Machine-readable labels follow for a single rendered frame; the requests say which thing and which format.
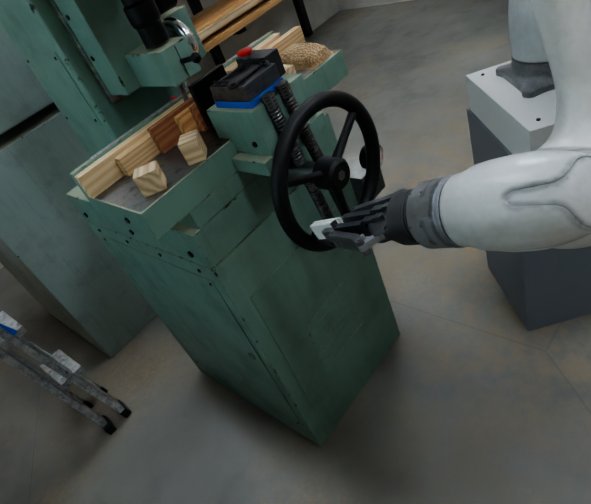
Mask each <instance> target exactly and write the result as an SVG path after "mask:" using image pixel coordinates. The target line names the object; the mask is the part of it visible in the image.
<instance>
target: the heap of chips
mask: <svg viewBox="0 0 591 504"><path fill-rule="evenodd" d="M336 51H337V50H332V51H330V50H329V49H328V48H327V47H326V46H325V45H321V44H317V43H297V44H294V45H292V46H290V47H289V48H287V49H286V50H284V51H283V52H282V53H281V54H280V57H281V60H282V63H283V64H286V65H294V68H295V70H314V69H315V68H316V67H318V66H319V65H320V64H321V63H323V62H324V61H325V60H326V59H327V58H329V57H330V56H331V55H332V54H334V53H335V52H336Z"/></svg>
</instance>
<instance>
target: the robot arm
mask: <svg viewBox="0 0 591 504"><path fill-rule="evenodd" d="M508 26H509V38H510V44H511V54H512V59H511V63H508V64H505V65H501V66H499V67H497V68H496V76H499V77H502V78H504V79H505V80H507V81H508V82H509V83H510V84H512V85H513V86H514V87H515V88H517V89H518V90H519V91H520V92H521V93H522V97H524V98H533V97H536V96H538V95H540V94H542V93H545V92H547V91H551V90H554V89H555V93H556V117H555V123H554V128H553V131H552V133H551V135H550V137H549V139H548V140H547V141H546V142H545V143H544V144H543V145H542V146H541V147H540V148H538V149H537V150H536V151H531V152H524V153H519V154H513V155H508V156H504V157H500V158H496V159H492V160H488V161H485V162H482V163H479V164H476V165H473V166H471V167H470V168H468V169H467V170H465V171H463V172H461V173H457V174H450V175H447V176H444V177H440V178H435V179H430V180H426V181H422V182H419V184H418V185H417V186H416V187H415V188H413V189H408V190H405V188H402V189H400V190H398V191H396V192H394V193H392V194H389V195H386V196H383V197H380V198H377V199H375V200H372V201H369V202H366V203H363V204H360V205H357V206H354V207H353V208H352V209H351V211H352V212H351V213H346V214H344V215H343V216H342V217H337V218H331V219H325V220H319V221H314V222H313V224H311V225H310V228H311V230H312V231H313V232H314V234H315V235H316V237H317V238H318V239H319V240H320V239H332V241H333V242H334V244H335V245H336V246H337V247H338V248H343V249H348V250H353V251H358V252H361V253H362V254H363V255H364V256H368V255H369V254H370V253H371V250H370V249H371V248H372V246H373V245H374V244H376V243H377V242H378V243H385V242H388V241H391V240H393V241H395V242H398V243H400V244H402V245H421V246H423V247H425V248H429V249H441V248H464V247H473V248H477V249H480V250H484V251H503V252H527V251H540V250H546V249H550V248H555V249H577V248H585V247H590V246H591V0H509V2H508ZM360 210H362V211H360Z"/></svg>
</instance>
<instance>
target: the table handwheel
mask: <svg viewBox="0 0 591 504"><path fill-rule="evenodd" d="M327 107H339V108H342V109H344V110H346V111H347V112H348V114H347V117H346V120H345V123H344V126H343V129H342V132H341V134H340V137H339V140H338V142H337V145H336V147H335V150H334V152H333V155H332V157H328V156H322V157H320V158H319V159H318V160H317V161H316V162H314V161H306V162H305V163H304V164H303V165H302V166H300V167H296V166H295V165H294V163H293V161H292V160H291V155H292V151H293V148H294V145H295V143H296V140H297V138H298V136H299V134H300V132H301V131H302V129H303V127H304V126H305V124H306V123H307V122H308V121H309V119H310V118H311V117H312V116H313V115H315V114H316V113H317V112H319V111H320V110H322V109H325V108H327ZM355 120H356V122H357V124H358V125H359V128H360V130H361V132H362V135H363V139H364V143H365V149H366V175H365V181H364V186H363V190H362V193H361V196H360V199H359V201H358V204H357V205H360V204H363V203H366V202H369V201H372V200H374V198H375V195H376V191H377V187H378V182H379V175H380V145H379V139H378V134H377V131H376V127H375V124H374V122H373V120H372V117H371V116H370V114H369V112H368V110H367V109H366V108H365V106H364V105H363V104H362V103H361V102H360V101H359V100H358V99H357V98H355V97H354V96H352V95H351V94H349V93H347V92H344V91H339V90H326V91H322V92H319V93H316V94H314V95H312V96H310V97H309V98H307V99H306V100H305V101H304V102H302V103H301V104H300V105H299V106H298V107H297V108H296V109H295V111H294V112H293V113H292V114H291V116H290V117H289V119H288V120H287V122H286V124H285V125H284V127H283V129H282V131H281V134H280V136H279V139H278V141H277V144H276V148H275V151H274V156H273V161H272V168H271V194H272V201H273V206H274V210H275V213H276V216H277V218H278V221H279V223H280V225H281V227H282V229H283V230H284V232H285V233H286V235H287V236H288V237H289V238H290V239H291V240H292V241H293V242H294V243H295V244H297V245H298V246H300V247H301V248H303V249H306V250H309V251H313V252H325V251H330V250H333V249H335V248H337V246H336V247H333V246H329V245H326V244H324V243H321V242H319V241H317V240H315V239H313V238H312V237H311V235H310V234H308V233H307V232H306V231H304V230H303V229H302V228H301V226H300V225H299V224H298V222H297V220H296V219H295V216H294V214H293V211H292V208H291V205H290V200H289V193H288V188H290V187H294V186H298V185H302V184H307V183H313V182H314V184H315V186H316V187H317V188H319V189H324V190H330V191H333V193H334V195H335V198H336V200H337V202H338V204H339V207H340V209H341V212H342V215H344V214H346V213H351V212H350V210H349V207H348V205H347V202H346V199H345V196H344V193H343V189H344V188H345V186H346V185H347V183H348V181H349V178H350V168H349V165H348V163H347V161H346V160H345V159H343V158H342V156H343V153H344V150H345V147H346V143H347V140H348V137H349V135H350V132H351V129H352V127H353V124H354V121H355ZM288 177H289V178H288Z"/></svg>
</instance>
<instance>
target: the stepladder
mask: <svg viewBox="0 0 591 504"><path fill-rule="evenodd" d="M26 332H28V331H27V330H26V329H25V328H24V327H23V326H22V325H21V324H19V323H18V322H17V321H15V320H14V319H13V318H12V317H10V316H9V315H8V314H6V313H5V312H4V311H1V312H0V359H2V360H3V361H5V362H6V363H8V364H9V365H11V366H12V367H14V368H15V369H17V370H18V371H20V372H21V373H23V374H24V375H26V376H27V377H29V378H30V379H32V380H33V381H35V382H36V383H38V384H39V385H41V386H42V387H44V388H45V389H46V390H48V391H49V392H51V393H52V394H54V395H55V396H57V397H58V398H60V399H61V400H63V401H64V402H66V403H67V404H69V405H70V406H72V407H73V408H75V409H76V410H78V411H79V412H81V413H82V414H84V415H85V416H87V417H88V418H90V419H91V420H93V421H94V422H96V423H97V424H98V425H100V426H101V427H102V428H103V430H104V431H105V432H106V433H108V434H109V435H112V433H113V432H114V431H115V430H116V428H115V426H114V425H113V423H112V422H111V420H110V419H109V418H108V417H106V416H105V415H102V416H101V415H99V414H98V413H96V412H95V411H93V410H92V407H93V404H91V403H90V402H88V401H86V400H84V399H82V398H80V397H78V396H76V395H75V394H74V393H72V392H71V391H69V390H68V389H67V388H68V387H69V386H70V385H71V384H72V383H74V384H75V385H77V386H78V387H80V388H82V389H83V390H85V391H86V392H88V393H89V394H91V395H93V396H94V397H96V398H97V399H99V400H100V401H102V402H104V403H105V404H107V405H108V406H110V407H111V408H113V409H115V410H116V411H118V412H119V413H120V414H121V415H122V416H124V417H125V418H127V417H128V416H129V415H130V414H131V413H132V412H131V410H130V409H129V408H128V407H127V406H126V405H125V404H124V403H123V402H122V401H120V400H119V399H118V400H116V399H115V398H113V397H111V396H110V395H108V394H107V391H108V390H107V389H105V388H104V387H102V386H100V385H98V384H96V383H94V382H92V381H90V380H89V379H87V378H86V377H84V376H83V375H81V374H82V373H83V372H85V369H84V368H83V367H82V366H81V365H80V364H78V363H77V362H76V361H74V360H73V359H72V358H70V357H69V356H68V355H66V354H65V353H64V352H62V351H61V350H60V349H58V350H57V351H56V352H55V353H54V354H52V355H51V354H49V353H48V352H46V351H45V350H43V349H42V348H40V347H39V346H37V345H36V344H34V343H33V342H31V341H29V340H28V339H26V338H25V337H23V335H24V334H25V333H26ZM12 345H14V346H15V347H17V348H19V349H20V350H22V351H23V352H25V353H26V354H28V355H30V356H31V357H33V358H34V359H36V360H37V361H39V362H41V363H42V365H41V366H40V367H41V368H42V369H43V370H44V371H45V372H46V373H48V374H49V375H50V376H51V377H52V378H53V379H52V378H51V377H49V376H48V375H46V374H45V373H43V372H42V371H41V370H39V369H38V368H36V367H35V366H33V365H32V364H31V363H29V362H28V361H26V360H25V359H23V358H22V357H20V356H19V355H18V354H16V353H15V352H13V351H12V350H10V349H9V347H10V346H12ZM54 379H55V380H56V381H57V382H56V381H55V380H54Z"/></svg>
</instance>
